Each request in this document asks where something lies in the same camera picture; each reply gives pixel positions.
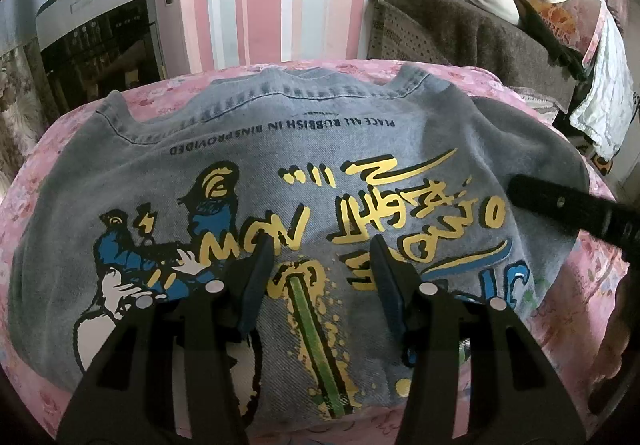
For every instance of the brown blanket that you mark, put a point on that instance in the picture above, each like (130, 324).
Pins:
(460, 45)

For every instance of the black cloth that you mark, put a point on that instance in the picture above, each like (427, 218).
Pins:
(550, 40)

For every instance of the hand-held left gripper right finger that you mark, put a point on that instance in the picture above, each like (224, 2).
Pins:
(450, 355)

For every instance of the printed blue denim jacket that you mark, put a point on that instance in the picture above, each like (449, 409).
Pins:
(300, 135)

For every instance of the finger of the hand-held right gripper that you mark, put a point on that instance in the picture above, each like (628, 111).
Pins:
(560, 202)

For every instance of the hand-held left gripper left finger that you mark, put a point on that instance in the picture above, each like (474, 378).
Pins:
(150, 355)

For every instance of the grey patterned mat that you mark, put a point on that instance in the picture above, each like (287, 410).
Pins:
(545, 107)

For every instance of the pink floral bed sheet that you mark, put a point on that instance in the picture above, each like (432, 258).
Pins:
(565, 325)

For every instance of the white crumpled cloth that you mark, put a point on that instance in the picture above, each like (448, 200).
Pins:
(610, 90)

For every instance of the floral curtain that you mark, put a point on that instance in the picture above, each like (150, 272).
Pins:
(20, 115)

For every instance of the person's right forearm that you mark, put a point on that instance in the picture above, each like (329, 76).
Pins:
(622, 340)

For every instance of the floral gift bag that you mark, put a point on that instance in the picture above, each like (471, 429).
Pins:
(565, 20)

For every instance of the grey water dispenser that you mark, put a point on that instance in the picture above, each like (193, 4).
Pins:
(100, 35)

